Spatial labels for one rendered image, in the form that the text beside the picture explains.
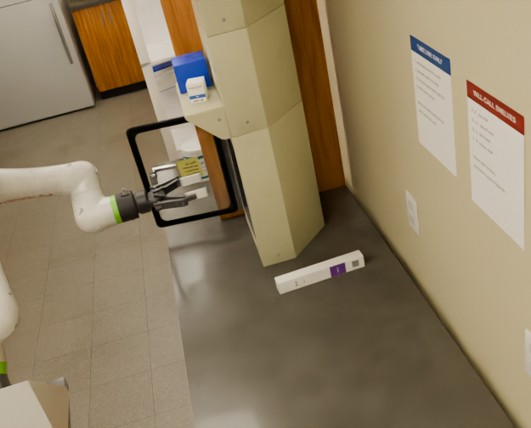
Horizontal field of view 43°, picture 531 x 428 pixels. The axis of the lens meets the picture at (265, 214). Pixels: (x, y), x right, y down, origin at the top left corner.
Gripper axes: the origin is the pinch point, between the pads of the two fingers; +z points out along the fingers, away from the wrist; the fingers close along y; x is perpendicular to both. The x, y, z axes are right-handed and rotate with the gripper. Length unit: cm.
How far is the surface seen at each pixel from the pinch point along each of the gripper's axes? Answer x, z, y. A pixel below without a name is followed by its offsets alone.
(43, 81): 84, -96, 480
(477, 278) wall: 2, 52, -82
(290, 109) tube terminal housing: -19.8, 32.7, -7.1
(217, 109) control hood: -28.8, 10.1, -14.9
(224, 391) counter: 28, -11, -63
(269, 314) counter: 27.8, 8.4, -39.0
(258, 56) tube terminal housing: -40.3, 25.0, -13.8
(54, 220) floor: 123, -94, 255
